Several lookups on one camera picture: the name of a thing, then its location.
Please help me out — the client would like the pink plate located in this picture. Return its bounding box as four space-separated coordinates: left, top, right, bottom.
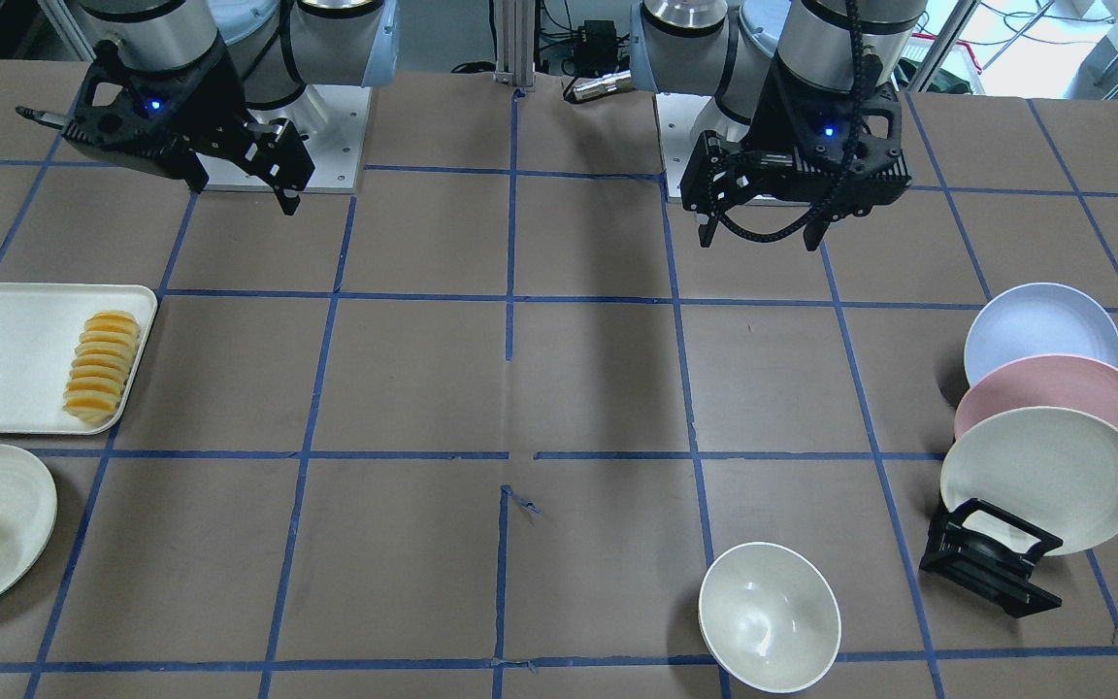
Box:
954 353 1118 440

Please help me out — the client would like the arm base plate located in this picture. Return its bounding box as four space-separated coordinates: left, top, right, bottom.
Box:
248 84 376 193
655 92 749 204

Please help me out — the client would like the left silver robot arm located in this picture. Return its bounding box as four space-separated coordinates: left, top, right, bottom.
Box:
631 1 926 251

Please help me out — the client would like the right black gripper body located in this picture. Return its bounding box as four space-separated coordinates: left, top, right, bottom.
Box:
15 39 314 193

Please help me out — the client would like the cream bowl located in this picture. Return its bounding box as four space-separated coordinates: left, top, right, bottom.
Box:
698 544 842 695

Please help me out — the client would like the black plate rack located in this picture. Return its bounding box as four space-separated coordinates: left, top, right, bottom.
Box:
919 497 1062 618

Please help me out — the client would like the silver cylinder connector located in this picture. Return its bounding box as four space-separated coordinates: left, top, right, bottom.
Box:
562 70 635 105

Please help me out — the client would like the cream plate in rack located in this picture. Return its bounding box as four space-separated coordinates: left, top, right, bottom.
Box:
939 406 1118 556

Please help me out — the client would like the aluminium frame post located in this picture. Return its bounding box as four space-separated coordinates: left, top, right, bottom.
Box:
491 0 540 94

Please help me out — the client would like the blue plate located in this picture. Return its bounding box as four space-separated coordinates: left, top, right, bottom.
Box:
963 282 1118 385

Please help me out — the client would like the white rectangular tray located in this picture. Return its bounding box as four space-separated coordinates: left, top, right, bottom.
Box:
0 283 158 435

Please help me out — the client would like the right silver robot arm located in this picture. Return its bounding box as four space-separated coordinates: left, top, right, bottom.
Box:
16 1 399 216

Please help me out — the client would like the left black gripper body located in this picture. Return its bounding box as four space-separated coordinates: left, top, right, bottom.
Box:
680 63 912 211

